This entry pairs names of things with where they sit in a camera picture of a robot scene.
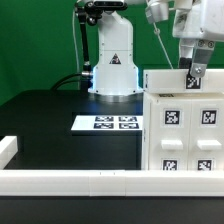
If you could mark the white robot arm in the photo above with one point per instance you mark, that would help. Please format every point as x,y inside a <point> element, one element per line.
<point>116,75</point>

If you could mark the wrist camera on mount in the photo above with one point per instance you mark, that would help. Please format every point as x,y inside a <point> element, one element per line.
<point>157,10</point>

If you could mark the flat white tagged panel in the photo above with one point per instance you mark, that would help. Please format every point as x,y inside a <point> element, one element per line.
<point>107,123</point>

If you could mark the white cabinet door piece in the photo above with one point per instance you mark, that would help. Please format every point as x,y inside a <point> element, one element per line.
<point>207,136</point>

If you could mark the white cabinet body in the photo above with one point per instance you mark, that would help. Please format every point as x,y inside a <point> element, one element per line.
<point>151,124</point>

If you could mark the black camera stand pole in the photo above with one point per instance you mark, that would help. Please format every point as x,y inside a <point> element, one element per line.
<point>85,40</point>

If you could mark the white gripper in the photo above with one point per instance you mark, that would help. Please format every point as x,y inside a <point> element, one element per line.
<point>205,20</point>

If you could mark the small white tagged box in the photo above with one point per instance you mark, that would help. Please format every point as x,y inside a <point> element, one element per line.
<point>166,81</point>

